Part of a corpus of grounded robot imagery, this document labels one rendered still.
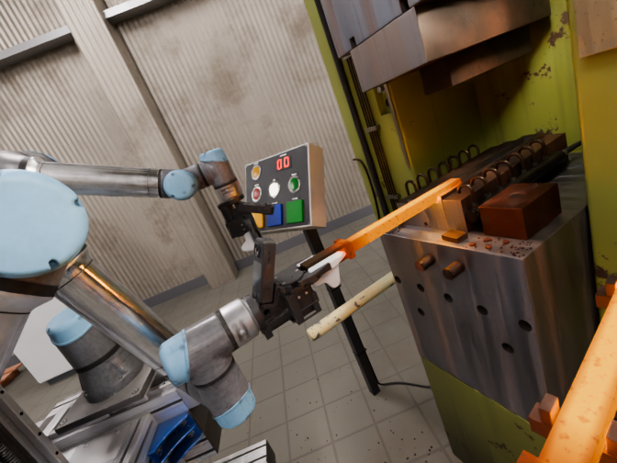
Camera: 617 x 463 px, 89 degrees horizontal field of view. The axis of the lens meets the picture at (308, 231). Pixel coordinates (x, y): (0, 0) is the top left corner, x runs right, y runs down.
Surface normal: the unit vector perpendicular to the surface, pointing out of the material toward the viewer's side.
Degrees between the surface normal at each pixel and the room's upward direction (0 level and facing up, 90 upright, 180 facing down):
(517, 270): 90
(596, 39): 90
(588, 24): 90
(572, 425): 0
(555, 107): 90
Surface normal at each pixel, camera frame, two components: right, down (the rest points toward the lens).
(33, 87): 0.15, 0.26
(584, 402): -0.37, -0.88
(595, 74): -0.82, 0.45
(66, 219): 0.70, -0.19
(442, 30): 0.44, 0.11
